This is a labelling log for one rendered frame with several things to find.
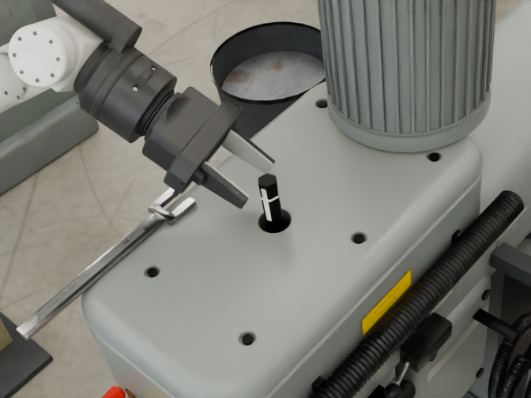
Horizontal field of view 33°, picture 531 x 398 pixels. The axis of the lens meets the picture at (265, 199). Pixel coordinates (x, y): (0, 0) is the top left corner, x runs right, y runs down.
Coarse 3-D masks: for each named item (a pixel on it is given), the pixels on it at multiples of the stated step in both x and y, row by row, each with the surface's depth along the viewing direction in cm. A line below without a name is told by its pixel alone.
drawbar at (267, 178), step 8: (264, 176) 95; (272, 176) 95; (264, 184) 94; (272, 184) 94; (272, 192) 95; (264, 208) 97; (272, 208) 96; (280, 208) 97; (272, 216) 97; (280, 216) 98; (272, 224) 98; (280, 224) 99; (272, 232) 100
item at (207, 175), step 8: (200, 168) 93; (208, 168) 93; (200, 176) 93; (208, 176) 94; (216, 176) 93; (224, 176) 94; (200, 184) 94; (208, 184) 95; (216, 184) 94; (224, 184) 93; (232, 184) 94; (216, 192) 95; (224, 192) 94; (232, 192) 93; (240, 192) 94; (232, 200) 94; (240, 200) 94
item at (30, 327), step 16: (160, 208) 102; (176, 208) 102; (144, 224) 101; (160, 224) 101; (128, 240) 99; (112, 256) 98; (96, 272) 97; (64, 288) 96; (80, 288) 95; (48, 304) 94; (64, 304) 94; (32, 320) 93; (48, 320) 93
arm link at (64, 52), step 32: (64, 0) 93; (96, 0) 93; (32, 32) 90; (64, 32) 91; (96, 32) 93; (128, 32) 92; (32, 64) 91; (64, 64) 90; (96, 64) 92; (128, 64) 93; (96, 96) 92
